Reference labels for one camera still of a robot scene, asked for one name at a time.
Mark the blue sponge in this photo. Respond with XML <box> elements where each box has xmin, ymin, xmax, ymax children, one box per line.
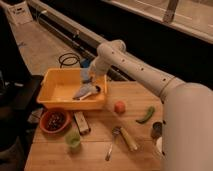
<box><xmin>81</xmin><ymin>68</ymin><xmax>91</xmax><ymax>84</ymax></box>

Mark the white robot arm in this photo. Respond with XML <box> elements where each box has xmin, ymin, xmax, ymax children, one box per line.
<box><xmin>90</xmin><ymin>40</ymin><xmax>213</xmax><ymax>171</ymax></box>

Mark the yellow plastic tray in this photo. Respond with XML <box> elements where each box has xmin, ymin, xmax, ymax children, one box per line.
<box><xmin>37</xmin><ymin>68</ymin><xmax>107</xmax><ymax>110</ymax></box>

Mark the blue object on floor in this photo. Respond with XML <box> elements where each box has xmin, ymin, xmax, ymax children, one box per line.
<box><xmin>80</xmin><ymin>59</ymin><xmax>91</xmax><ymax>68</ymax></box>

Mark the red tomato toy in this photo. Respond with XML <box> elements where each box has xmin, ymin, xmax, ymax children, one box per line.
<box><xmin>114</xmin><ymin>101</ymin><xmax>126</xmax><ymax>114</ymax></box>

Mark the wooden block with metal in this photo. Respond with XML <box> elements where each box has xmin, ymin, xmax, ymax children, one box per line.
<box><xmin>74</xmin><ymin>112</ymin><xmax>90</xmax><ymax>135</ymax></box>

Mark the orange bowl with beans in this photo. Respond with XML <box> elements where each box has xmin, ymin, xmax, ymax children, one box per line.
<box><xmin>39</xmin><ymin>108</ymin><xmax>71</xmax><ymax>134</ymax></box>

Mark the metal fork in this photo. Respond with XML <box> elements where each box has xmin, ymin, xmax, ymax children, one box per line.
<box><xmin>105</xmin><ymin>126</ymin><xmax>120</xmax><ymax>161</ymax></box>

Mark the green pepper toy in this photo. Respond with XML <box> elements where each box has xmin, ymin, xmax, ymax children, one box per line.
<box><xmin>136</xmin><ymin>106</ymin><xmax>155</xmax><ymax>124</ymax></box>

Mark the green plastic cup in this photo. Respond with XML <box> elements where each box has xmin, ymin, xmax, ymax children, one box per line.
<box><xmin>65</xmin><ymin>131</ymin><xmax>80</xmax><ymax>149</ymax></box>

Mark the black chair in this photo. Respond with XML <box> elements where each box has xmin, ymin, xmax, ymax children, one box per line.
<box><xmin>0</xmin><ymin>6</ymin><xmax>43</xmax><ymax>171</ymax></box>

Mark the yellow corn toy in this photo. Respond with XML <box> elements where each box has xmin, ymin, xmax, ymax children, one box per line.
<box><xmin>120</xmin><ymin>127</ymin><xmax>138</xmax><ymax>151</ymax></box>

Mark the dark metal can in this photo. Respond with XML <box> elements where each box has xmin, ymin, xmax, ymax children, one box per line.
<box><xmin>151</xmin><ymin>122</ymin><xmax>162</xmax><ymax>139</ymax></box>

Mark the white box on floor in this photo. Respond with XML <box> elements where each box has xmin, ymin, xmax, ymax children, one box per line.
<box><xmin>7</xmin><ymin>1</ymin><xmax>33</xmax><ymax>26</ymax></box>

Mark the white paper cup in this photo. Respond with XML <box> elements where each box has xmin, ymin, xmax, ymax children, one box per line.
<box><xmin>155</xmin><ymin>137</ymin><xmax>163</xmax><ymax>159</ymax></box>

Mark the brush with white handle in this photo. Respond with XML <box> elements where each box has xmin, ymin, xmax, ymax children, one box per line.
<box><xmin>80</xmin><ymin>86</ymin><xmax>101</xmax><ymax>100</ymax></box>

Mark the black coiled cable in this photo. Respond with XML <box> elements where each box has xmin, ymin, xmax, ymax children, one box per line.
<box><xmin>58</xmin><ymin>52</ymin><xmax>81</xmax><ymax>69</ymax></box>

